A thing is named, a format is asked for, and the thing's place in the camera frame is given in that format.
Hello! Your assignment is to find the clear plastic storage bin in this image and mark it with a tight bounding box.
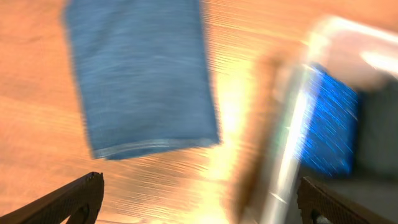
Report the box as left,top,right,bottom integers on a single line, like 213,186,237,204
241,16,397,224

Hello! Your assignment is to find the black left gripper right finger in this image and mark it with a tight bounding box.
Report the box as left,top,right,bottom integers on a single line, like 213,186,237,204
297,177,394,224

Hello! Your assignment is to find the blue green sequin garment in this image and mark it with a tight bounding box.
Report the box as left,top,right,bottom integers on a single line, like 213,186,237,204
297,64,360,177

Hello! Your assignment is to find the blue denim cloth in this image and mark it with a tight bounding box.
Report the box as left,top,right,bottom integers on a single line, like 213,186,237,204
65,0,220,160

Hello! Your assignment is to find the black garment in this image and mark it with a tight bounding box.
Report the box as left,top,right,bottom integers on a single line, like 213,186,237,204
356,80,397,179

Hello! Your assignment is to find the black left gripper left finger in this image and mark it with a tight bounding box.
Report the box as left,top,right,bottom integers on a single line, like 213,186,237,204
1,172,104,224

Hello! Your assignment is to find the black cloth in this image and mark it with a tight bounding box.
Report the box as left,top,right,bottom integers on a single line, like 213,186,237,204
297,166,397,223

